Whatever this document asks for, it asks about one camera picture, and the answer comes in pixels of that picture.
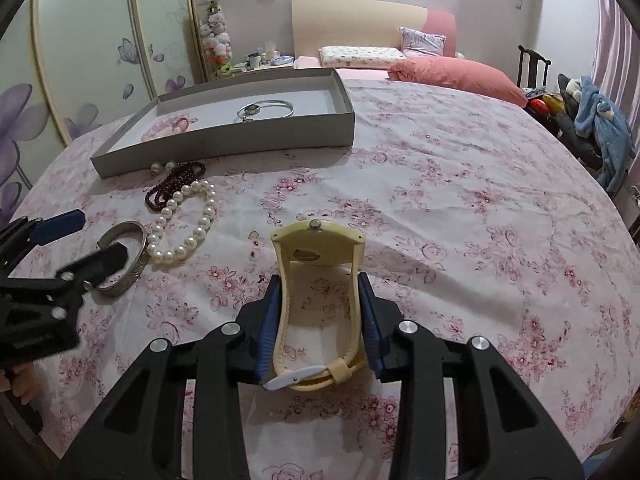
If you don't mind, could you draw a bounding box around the white pearl bracelet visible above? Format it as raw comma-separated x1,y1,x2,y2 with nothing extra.
145,179,219,266

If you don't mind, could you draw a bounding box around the wide silver cuff bangle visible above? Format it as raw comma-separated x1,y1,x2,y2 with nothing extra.
96,221,150,298

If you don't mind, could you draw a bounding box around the folded coral pink quilt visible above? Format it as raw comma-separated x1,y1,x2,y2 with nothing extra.
387,56,527,107

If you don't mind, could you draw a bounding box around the beige and pink headboard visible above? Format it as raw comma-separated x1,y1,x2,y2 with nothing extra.
291,0,457,58

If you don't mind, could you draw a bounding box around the pink curtain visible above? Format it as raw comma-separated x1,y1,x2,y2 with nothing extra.
591,0,640,126

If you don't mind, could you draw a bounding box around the floral pink bedspread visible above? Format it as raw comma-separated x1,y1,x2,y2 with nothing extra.
15,80,639,479

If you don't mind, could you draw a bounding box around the thin silver bangle bracelet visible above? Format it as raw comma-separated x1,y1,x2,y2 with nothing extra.
240,98,295,123

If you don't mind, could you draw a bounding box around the pink bead bracelet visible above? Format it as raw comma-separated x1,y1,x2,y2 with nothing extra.
140,112,199,142

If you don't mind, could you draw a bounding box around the sliding wardrobe with flowers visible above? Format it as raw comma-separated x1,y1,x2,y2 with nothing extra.
1,0,203,223

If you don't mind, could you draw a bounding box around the small purple white pillow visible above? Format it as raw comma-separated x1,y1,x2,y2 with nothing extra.
399,27,446,58

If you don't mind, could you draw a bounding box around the stack of plush toys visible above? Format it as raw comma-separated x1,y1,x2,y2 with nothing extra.
198,0,232,79

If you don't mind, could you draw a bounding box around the blue plush garment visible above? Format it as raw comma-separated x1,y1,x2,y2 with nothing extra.
574,76,636,195

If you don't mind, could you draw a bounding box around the dark wooden chair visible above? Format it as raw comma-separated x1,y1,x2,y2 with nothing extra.
516,44,552,89

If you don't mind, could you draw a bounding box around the white mug on nightstand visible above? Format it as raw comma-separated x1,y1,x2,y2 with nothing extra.
247,52,262,70

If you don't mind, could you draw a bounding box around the floral white pillow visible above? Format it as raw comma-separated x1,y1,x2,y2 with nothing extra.
319,46,406,70

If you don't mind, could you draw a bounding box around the person's left hand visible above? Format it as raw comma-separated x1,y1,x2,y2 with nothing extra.
0,362,38,405

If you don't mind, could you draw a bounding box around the grey cardboard tray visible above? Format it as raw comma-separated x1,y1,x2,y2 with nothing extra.
91,68,355,179

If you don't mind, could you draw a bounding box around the cream yellow wristwatch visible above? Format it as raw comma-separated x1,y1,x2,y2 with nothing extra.
260,218,366,391

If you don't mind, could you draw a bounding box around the small silver ring bangle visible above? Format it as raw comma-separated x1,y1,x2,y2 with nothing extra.
238,103,262,122

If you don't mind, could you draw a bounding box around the dark red bead bracelet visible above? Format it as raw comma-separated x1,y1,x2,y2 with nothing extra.
143,160,207,213

